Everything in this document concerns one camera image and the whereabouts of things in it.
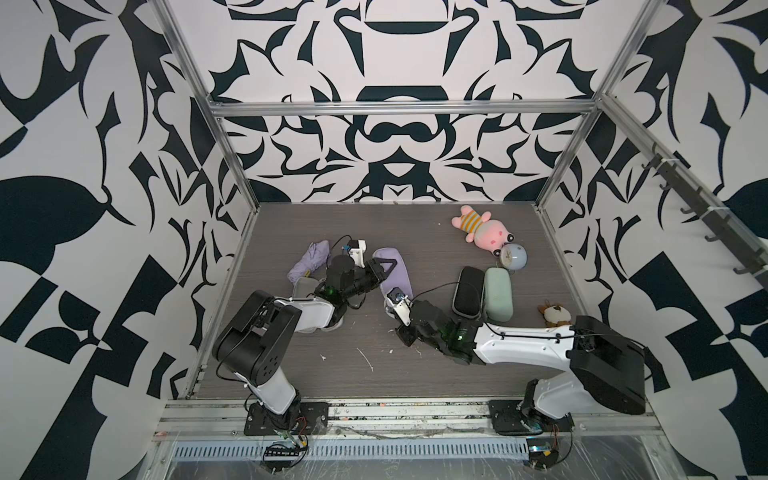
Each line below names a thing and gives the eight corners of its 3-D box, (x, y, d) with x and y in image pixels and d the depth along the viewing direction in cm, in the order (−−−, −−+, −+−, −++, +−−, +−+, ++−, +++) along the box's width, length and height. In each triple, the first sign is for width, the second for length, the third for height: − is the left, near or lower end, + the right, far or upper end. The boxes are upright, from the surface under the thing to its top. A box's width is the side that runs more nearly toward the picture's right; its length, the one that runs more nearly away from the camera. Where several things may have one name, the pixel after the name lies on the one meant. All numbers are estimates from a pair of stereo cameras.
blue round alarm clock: (504, 272, 101) (512, 259, 96) (500, 256, 106) (506, 243, 100) (521, 273, 101) (529, 259, 96) (515, 256, 106) (523, 243, 100)
